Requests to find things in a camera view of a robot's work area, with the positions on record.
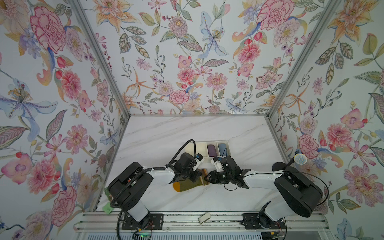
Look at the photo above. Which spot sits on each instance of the black stand shower head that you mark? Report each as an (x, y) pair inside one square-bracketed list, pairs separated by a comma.
[(299, 159)]

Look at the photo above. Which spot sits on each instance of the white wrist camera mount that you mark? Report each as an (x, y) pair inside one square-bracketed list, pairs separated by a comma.
[(198, 161), (216, 162)]

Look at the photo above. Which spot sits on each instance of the colourful snack bag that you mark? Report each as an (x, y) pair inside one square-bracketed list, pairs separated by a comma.
[(107, 208)]

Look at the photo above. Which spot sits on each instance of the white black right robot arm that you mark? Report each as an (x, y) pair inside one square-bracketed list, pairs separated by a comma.
[(298, 195)]

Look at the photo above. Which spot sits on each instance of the blue rolled sock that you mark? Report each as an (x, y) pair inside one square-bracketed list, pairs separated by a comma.
[(223, 150)]

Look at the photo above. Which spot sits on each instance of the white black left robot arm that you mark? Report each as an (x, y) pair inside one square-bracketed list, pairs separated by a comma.
[(128, 188)]

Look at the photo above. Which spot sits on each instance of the aluminium corner frame post right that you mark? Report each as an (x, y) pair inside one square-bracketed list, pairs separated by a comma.
[(319, 28)]

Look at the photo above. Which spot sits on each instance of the aluminium corner frame post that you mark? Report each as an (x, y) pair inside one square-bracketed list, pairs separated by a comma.
[(94, 44), (319, 28)]

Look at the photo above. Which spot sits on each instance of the green striped sock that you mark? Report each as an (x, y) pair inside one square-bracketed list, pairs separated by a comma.
[(188, 185)]

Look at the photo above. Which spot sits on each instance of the cream plastic divided organizer tray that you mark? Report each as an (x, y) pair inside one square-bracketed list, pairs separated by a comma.
[(201, 148)]

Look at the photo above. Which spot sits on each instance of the small grey tag on rail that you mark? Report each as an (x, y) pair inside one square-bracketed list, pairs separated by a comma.
[(204, 218)]

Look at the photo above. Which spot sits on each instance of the aluminium corner frame post left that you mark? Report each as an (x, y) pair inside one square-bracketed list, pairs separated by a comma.
[(94, 44)]

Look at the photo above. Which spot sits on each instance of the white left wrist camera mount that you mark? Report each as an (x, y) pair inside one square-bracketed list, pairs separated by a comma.
[(198, 161)]

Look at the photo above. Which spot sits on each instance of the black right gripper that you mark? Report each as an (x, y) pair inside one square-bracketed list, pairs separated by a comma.
[(213, 177)]

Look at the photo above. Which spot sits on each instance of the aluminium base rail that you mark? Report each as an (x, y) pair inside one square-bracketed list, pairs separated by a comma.
[(189, 222)]

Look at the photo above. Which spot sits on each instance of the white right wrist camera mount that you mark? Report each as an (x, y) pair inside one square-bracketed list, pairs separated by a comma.
[(216, 162)]

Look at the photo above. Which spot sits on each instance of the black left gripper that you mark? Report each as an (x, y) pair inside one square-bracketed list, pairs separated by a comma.
[(196, 176)]

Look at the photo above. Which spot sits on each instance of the purple rolled sock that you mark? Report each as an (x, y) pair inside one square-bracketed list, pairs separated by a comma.
[(212, 152)]

